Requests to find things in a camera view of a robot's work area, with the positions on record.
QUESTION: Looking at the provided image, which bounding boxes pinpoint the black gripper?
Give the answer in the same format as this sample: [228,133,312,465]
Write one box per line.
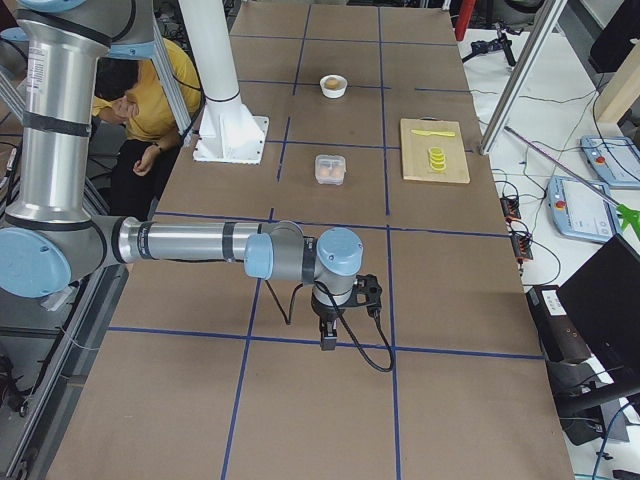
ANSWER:
[311,295,341,351]

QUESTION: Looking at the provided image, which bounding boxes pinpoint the clear plastic egg box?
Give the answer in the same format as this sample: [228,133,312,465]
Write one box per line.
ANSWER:
[315,154,346,185]

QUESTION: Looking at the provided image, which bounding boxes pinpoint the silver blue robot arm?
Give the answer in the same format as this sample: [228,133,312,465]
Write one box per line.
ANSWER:
[1,1,370,350]

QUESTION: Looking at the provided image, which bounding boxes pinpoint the wooden cutting board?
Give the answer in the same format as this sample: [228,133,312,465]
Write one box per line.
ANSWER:
[400,118,470,184]

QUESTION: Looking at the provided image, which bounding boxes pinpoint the yellow plastic knife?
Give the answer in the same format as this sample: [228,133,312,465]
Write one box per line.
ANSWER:
[410,129,456,138]

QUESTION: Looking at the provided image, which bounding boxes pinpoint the white round bowl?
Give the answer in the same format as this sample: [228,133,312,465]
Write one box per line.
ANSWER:
[319,74,348,99]

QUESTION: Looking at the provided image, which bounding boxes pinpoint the black monitor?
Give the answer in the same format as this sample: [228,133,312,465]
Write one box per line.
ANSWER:
[555,232,640,374]

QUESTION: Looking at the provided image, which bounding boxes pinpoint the blue teach pendant near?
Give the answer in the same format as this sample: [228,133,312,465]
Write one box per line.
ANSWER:
[547,175,622,244]

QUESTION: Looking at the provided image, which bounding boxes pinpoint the blue teach pendant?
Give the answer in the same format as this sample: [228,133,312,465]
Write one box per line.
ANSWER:
[580,136,639,190]
[547,175,622,244]

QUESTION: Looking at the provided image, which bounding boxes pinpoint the person in yellow shirt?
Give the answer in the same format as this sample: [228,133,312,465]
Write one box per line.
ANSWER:
[92,57,182,221]

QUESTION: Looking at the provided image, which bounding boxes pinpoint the black tripod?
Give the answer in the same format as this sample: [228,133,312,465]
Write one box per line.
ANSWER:
[462,22,524,67]

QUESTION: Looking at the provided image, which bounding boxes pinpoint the reacher grabber stick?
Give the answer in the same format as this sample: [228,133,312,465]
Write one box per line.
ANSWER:
[504,126,640,236]

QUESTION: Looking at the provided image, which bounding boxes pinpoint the blue teach pendant far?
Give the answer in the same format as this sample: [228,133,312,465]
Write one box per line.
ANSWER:
[580,136,639,190]

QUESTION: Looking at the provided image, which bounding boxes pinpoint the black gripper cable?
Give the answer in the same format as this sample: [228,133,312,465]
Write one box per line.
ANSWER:
[263,279,396,374]

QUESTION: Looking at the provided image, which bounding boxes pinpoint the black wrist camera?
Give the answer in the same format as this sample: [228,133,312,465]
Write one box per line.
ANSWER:
[355,274,382,318]

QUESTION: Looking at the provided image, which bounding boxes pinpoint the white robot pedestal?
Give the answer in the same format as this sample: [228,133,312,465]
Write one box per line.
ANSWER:
[179,0,269,165]

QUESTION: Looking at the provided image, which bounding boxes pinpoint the aluminium frame post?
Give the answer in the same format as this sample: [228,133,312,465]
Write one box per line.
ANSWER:
[479,0,567,155]

